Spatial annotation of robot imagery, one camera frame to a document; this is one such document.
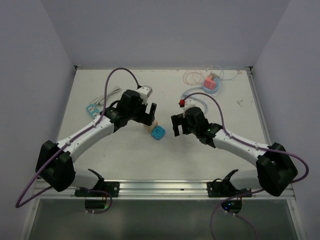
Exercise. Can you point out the aluminium rail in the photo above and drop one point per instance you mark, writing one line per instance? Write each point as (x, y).
(160, 190)
(258, 105)

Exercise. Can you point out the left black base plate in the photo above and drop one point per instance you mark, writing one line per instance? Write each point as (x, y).
(103, 189)

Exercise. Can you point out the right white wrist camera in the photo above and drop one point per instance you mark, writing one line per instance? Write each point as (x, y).
(186, 104)

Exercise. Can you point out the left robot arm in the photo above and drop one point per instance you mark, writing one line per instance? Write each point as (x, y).
(56, 161)

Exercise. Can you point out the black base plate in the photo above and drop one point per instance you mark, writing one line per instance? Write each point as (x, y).
(219, 188)
(103, 189)

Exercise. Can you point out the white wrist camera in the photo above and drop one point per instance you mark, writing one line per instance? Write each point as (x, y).
(144, 92)
(186, 104)

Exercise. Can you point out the teal power strip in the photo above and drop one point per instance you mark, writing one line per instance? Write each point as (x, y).
(93, 110)

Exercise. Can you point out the blue square adapter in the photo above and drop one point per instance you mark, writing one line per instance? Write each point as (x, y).
(158, 132)

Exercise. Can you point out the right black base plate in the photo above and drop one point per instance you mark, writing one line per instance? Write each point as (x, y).
(219, 188)

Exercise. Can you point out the right side aluminium rail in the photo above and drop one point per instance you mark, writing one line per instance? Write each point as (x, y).
(258, 105)

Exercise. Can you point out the pink cube plug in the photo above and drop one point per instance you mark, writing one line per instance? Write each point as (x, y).
(209, 84)

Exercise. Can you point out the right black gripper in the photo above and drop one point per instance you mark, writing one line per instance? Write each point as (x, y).
(178, 120)

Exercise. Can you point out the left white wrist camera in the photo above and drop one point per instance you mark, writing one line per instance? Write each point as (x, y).
(144, 92)

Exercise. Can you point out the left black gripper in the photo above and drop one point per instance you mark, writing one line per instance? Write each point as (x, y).
(145, 118)

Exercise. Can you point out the tan wooden socket cube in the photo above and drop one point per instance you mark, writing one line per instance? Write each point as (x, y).
(150, 128)

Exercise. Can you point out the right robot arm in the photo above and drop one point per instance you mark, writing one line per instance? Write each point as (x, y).
(274, 170)

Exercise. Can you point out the light blue round socket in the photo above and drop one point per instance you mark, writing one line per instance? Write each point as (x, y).
(218, 88)

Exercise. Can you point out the aluminium front rail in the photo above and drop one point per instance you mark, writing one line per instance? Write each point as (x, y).
(160, 190)

